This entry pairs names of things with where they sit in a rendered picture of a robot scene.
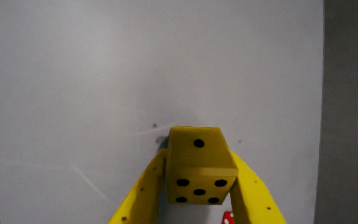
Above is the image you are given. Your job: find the red die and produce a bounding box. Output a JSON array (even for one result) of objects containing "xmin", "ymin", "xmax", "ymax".
[{"xmin": 222, "ymin": 212, "xmax": 233, "ymax": 224}]

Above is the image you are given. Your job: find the yellow die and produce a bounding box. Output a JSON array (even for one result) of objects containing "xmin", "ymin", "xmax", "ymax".
[{"xmin": 166, "ymin": 126, "xmax": 240, "ymax": 205}]

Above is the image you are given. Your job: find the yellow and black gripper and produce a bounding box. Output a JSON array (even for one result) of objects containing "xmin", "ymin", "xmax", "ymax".
[{"xmin": 107, "ymin": 149, "xmax": 287, "ymax": 224}]

